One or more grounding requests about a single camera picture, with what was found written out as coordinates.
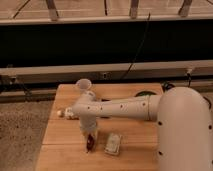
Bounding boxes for white sponge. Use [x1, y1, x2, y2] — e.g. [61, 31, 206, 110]
[104, 133, 122, 156]

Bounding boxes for green bowl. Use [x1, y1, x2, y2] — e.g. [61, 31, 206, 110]
[135, 91, 157, 97]

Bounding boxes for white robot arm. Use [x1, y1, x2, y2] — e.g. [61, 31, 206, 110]
[72, 87, 213, 171]

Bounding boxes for black cable at right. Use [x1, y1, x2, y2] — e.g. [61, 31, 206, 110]
[161, 81, 178, 94]

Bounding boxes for white plastic cup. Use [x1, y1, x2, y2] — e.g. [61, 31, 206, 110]
[76, 78, 92, 93]

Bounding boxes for metal rail beam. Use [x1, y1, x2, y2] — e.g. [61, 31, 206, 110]
[0, 60, 213, 84]

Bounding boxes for wooden table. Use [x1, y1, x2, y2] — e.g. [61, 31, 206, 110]
[36, 84, 158, 171]

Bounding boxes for black hanging cable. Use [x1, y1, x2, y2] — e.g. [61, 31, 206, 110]
[120, 12, 152, 80]

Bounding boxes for red chili pepper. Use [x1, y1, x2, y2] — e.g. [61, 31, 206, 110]
[86, 134, 95, 152]

